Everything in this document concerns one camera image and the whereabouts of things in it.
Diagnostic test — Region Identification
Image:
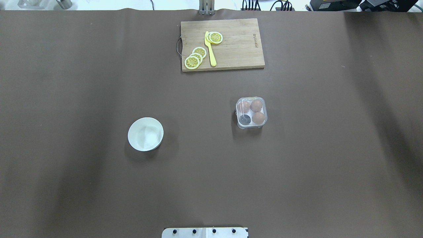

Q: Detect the brown egg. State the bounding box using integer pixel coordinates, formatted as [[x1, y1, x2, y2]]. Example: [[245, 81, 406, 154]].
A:
[[250, 99, 263, 113], [252, 112, 266, 125], [237, 100, 250, 114]]

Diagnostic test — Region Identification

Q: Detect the clear plastic egg box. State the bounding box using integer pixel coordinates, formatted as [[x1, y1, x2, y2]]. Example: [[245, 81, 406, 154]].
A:
[[235, 97, 268, 130]]

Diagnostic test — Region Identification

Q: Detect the yellow toy knife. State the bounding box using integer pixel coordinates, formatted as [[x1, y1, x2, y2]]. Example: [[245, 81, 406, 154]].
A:
[[204, 31, 217, 67]]

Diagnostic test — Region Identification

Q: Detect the yellow lemon slice stack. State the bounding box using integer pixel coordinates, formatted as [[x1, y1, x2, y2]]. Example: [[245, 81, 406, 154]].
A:
[[184, 47, 207, 70]]

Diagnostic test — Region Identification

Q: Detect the white ceramic bowl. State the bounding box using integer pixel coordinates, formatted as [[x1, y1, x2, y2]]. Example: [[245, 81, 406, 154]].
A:
[[127, 117, 164, 152]]

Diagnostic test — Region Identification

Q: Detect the wooden cutting board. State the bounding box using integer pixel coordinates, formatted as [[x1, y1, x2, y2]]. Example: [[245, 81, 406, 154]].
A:
[[181, 18, 265, 72]]

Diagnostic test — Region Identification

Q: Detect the yellow lemon slice pair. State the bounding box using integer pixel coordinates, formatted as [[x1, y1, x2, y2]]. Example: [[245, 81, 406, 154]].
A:
[[206, 31, 223, 45]]

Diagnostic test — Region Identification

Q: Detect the aluminium frame post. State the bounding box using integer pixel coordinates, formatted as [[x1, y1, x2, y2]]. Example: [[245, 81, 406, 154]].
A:
[[199, 0, 215, 16]]

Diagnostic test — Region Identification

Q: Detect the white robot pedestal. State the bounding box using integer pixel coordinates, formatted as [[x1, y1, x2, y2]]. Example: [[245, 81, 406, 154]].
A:
[[161, 226, 249, 238]]

